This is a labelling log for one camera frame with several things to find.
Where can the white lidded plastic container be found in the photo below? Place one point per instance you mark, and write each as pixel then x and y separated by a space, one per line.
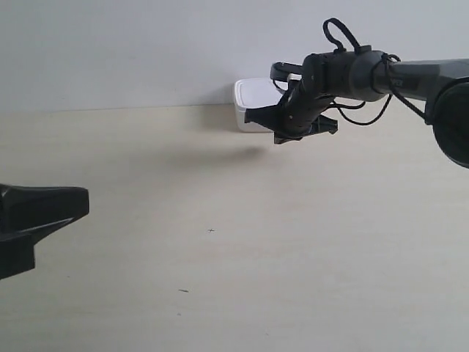
pixel 252 93

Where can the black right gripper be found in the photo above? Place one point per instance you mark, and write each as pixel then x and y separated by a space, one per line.
pixel 298 115

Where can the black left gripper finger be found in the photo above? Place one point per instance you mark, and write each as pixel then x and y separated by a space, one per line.
pixel 26 208
pixel 17 247

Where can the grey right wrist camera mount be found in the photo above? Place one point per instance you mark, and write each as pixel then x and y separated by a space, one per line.
pixel 280 71

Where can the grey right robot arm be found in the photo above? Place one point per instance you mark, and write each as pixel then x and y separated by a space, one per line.
pixel 436 90

